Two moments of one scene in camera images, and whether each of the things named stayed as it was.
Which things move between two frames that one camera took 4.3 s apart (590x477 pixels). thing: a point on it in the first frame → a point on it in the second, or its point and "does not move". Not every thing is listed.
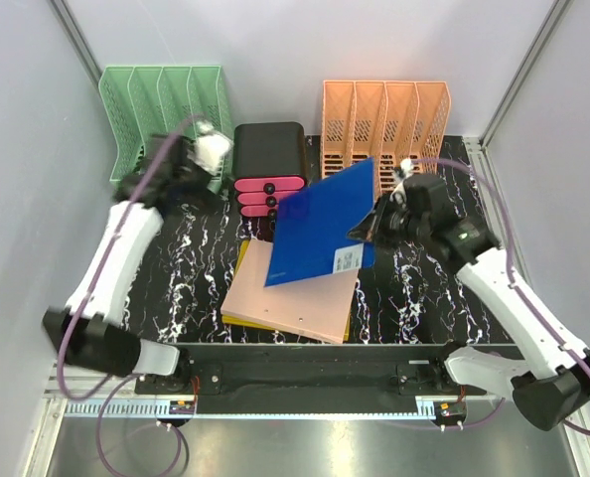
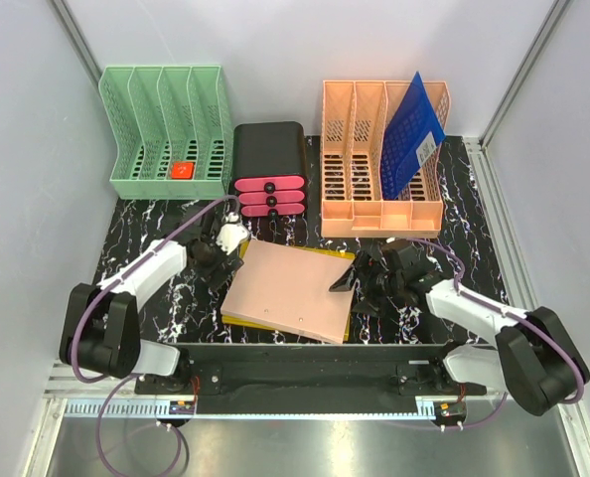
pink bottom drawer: (259, 210) does not move
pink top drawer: (268, 185) does not move
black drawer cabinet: (268, 163) does not move
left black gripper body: (195, 181) → (209, 268)
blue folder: (312, 224) → (412, 133)
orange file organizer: (390, 121) does not move
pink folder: (317, 307) does not move
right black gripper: (374, 223) → (368, 266)
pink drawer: (262, 198) does not move
